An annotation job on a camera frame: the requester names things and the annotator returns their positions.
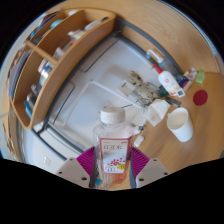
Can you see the green packet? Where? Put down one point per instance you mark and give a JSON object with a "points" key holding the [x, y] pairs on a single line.
{"points": [[200, 77]]}

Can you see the white pouch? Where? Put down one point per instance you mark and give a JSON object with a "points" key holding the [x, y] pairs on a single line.
{"points": [[192, 74]]}

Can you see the clear white-capped drink bottle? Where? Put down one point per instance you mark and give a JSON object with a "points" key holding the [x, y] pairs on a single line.
{"points": [[113, 146]]}

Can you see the brown tree figurine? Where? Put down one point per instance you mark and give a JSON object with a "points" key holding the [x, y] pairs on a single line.
{"points": [[141, 87]]}

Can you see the small white earbud case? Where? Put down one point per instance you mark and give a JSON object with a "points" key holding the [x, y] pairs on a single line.
{"points": [[139, 140]]}

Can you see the flat round red coaster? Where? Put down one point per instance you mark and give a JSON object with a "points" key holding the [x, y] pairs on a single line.
{"points": [[200, 97]]}

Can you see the white red-pump dispenser bottle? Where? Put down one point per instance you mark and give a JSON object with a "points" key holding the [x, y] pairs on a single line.
{"points": [[168, 83]]}

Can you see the wooden shelf unit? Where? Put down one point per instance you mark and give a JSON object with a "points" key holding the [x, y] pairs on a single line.
{"points": [[66, 56]]}

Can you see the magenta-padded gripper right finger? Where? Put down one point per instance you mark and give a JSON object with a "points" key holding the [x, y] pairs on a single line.
{"points": [[154, 170]]}

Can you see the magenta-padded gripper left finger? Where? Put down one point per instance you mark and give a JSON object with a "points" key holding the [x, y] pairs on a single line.
{"points": [[70, 170]]}

